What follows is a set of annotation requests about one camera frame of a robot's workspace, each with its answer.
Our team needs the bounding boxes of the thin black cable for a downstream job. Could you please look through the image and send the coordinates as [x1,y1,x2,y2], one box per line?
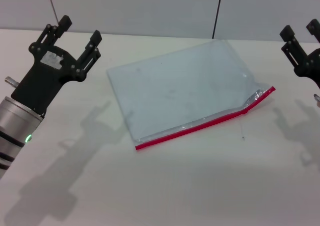
[212,0,224,40]

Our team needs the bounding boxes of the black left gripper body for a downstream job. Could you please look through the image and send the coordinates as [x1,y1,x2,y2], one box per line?
[10,44,84,118]

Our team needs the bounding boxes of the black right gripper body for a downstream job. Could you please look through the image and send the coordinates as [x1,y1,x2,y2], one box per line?
[293,48,320,90]

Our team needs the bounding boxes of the clear document bag red zipper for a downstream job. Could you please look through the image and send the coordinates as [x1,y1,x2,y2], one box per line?
[106,39,277,151]

